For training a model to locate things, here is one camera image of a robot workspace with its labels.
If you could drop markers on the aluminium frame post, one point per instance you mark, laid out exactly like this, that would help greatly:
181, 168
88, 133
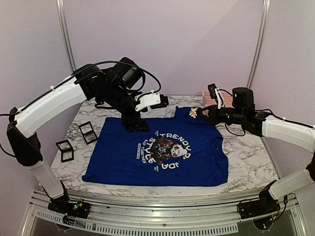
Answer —
259, 42
65, 34

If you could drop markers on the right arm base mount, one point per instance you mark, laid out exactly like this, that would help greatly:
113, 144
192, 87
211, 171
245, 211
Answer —
264, 205

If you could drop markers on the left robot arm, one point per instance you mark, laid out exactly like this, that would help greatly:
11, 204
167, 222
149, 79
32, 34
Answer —
109, 81

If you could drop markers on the silver brooch in far box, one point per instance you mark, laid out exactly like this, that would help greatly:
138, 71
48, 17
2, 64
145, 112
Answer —
90, 137

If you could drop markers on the left aluminium frame post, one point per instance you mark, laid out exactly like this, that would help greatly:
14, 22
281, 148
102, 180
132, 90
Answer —
65, 34

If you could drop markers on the aluminium front rail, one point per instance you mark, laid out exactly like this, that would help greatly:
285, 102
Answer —
204, 215

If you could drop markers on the near black display box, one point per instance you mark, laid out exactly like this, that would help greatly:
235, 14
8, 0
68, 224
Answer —
66, 149

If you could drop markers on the sparkly flower brooch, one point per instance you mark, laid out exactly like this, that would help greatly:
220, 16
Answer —
193, 112

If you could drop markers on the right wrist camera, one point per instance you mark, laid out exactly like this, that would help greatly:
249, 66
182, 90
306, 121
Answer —
216, 95

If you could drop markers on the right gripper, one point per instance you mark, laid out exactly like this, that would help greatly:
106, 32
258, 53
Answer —
211, 116

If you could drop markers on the black display box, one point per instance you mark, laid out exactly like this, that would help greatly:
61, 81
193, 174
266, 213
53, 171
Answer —
87, 129
66, 149

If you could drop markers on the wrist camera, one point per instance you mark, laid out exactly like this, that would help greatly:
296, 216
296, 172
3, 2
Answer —
216, 95
152, 100

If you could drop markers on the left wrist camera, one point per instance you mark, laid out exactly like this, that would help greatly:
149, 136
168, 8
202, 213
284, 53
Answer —
152, 100

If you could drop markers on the blue printed t-shirt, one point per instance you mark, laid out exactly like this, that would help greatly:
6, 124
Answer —
177, 151

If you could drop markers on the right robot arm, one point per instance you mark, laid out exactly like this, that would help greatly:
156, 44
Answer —
263, 123

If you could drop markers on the right aluminium frame post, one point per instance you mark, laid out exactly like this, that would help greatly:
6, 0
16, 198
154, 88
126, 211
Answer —
259, 42

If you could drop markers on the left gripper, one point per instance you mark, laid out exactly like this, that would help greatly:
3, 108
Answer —
128, 121

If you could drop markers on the far black display box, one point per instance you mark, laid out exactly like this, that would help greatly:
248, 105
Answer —
87, 129

